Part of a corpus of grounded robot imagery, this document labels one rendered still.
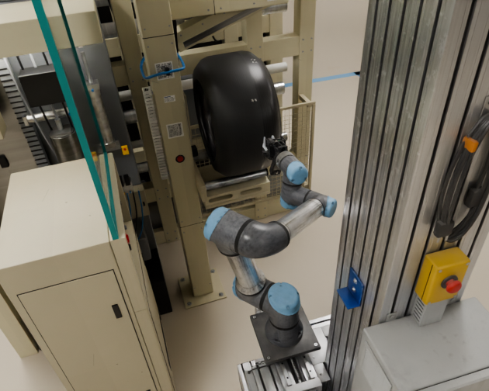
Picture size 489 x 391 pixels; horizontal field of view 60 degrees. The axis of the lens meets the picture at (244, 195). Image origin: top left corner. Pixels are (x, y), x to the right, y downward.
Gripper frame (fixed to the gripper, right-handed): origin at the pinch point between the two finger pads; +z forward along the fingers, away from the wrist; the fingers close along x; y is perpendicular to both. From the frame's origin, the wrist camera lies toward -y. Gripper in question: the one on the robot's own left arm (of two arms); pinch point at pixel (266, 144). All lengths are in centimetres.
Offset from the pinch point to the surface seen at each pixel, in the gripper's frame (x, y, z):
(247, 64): -1.6, 28.9, 25.9
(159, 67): 37, 33, 25
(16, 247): 97, -2, -34
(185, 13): 19, 50, 50
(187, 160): 30.9, -15.5, 31.6
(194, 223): 32, -56, 37
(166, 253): 48, -113, 91
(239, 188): 7.4, -33.4, 24.3
